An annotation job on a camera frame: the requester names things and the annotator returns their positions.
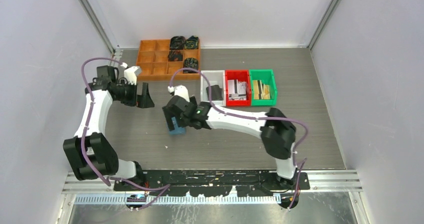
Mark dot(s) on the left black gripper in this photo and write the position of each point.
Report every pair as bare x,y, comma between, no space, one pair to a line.
143,100

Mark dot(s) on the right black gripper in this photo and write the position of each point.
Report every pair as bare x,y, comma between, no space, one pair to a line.
180,122

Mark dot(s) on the blue leather card holder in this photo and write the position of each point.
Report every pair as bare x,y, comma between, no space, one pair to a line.
177,131

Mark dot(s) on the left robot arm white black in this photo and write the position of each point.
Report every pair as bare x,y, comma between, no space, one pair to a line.
89,153

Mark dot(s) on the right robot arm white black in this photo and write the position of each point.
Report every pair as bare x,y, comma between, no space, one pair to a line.
278,135

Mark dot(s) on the gold cards stack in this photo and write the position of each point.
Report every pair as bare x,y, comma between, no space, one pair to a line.
260,91

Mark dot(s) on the orange wooden compartment tray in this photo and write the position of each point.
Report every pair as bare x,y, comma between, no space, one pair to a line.
152,58

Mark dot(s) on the black wallet in white bin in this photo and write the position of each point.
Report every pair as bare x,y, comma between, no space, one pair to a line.
214,92

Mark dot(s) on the rolled dark belt middle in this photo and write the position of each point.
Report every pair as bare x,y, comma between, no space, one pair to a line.
175,56

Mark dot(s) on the rolled dark belt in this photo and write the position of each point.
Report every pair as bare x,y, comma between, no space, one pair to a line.
191,63
177,43
175,56
191,43

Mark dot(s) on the white plastic bin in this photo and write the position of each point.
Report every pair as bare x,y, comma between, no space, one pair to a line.
212,84

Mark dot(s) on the rolled dark belt bottom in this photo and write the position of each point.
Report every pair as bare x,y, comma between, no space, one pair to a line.
191,63

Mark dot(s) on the rolled dark belt top left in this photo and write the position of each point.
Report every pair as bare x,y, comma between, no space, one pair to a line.
177,43

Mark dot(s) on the red plastic bin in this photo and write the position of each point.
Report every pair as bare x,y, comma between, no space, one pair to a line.
241,75

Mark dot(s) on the rolled dark belt top right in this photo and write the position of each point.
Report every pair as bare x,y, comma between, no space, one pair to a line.
191,43

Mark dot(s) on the green plastic bin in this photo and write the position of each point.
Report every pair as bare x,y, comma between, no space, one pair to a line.
267,77

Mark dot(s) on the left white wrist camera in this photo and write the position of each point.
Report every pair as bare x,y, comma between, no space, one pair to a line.
131,74

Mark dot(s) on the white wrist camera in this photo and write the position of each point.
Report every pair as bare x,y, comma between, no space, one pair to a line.
179,90
131,74

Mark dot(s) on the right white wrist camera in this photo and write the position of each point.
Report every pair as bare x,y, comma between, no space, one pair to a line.
179,90

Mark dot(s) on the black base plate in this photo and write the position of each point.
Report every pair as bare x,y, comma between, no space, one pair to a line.
215,183

